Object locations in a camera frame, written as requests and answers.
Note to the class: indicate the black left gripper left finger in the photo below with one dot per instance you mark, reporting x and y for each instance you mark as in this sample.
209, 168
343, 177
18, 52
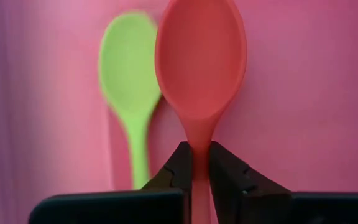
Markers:
104, 208

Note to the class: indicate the red silicone spoon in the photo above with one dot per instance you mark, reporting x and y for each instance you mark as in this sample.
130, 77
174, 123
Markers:
200, 62

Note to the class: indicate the pink plastic tray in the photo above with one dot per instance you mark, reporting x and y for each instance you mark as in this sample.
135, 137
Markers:
291, 93

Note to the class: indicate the green silicone spoon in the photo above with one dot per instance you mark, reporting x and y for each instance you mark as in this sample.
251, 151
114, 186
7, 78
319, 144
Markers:
126, 62

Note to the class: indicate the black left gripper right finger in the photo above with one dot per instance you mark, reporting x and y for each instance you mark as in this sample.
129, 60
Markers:
275, 208

